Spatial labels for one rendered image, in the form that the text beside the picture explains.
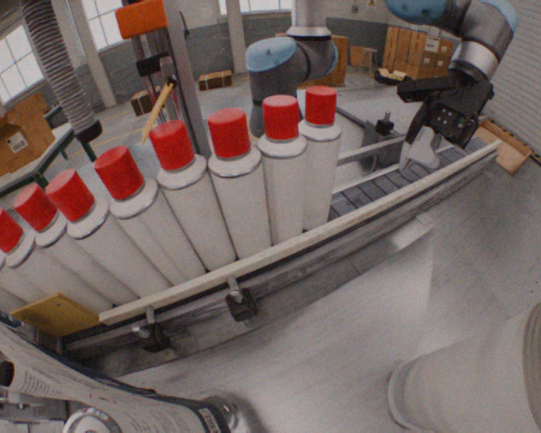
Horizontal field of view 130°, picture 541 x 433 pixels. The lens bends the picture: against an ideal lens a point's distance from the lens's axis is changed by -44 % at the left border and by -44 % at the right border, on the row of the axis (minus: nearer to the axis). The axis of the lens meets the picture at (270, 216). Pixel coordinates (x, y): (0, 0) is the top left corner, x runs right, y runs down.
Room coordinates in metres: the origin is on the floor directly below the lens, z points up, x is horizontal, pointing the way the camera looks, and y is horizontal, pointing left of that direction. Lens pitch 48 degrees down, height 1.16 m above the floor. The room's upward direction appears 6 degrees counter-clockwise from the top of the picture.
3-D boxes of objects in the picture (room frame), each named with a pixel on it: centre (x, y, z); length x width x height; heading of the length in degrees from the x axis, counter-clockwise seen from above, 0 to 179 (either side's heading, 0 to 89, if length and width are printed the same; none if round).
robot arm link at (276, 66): (0.57, -0.04, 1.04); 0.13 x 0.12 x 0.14; 128
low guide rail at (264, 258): (0.26, -0.27, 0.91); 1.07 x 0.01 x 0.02; 110
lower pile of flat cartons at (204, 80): (4.64, 0.81, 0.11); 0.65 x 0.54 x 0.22; 96
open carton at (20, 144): (1.15, 1.66, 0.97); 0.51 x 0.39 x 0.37; 14
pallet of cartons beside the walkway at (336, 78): (4.06, -0.91, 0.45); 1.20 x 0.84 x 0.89; 11
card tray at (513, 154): (0.54, -0.92, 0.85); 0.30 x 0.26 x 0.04; 110
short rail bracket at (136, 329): (0.07, 0.15, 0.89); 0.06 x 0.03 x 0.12; 20
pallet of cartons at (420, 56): (3.55, -2.81, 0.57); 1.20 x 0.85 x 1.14; 101
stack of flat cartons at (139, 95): (3.96, 1.91, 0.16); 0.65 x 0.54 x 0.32; 104
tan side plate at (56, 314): (0.05, 0.29, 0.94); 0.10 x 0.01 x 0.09; 110
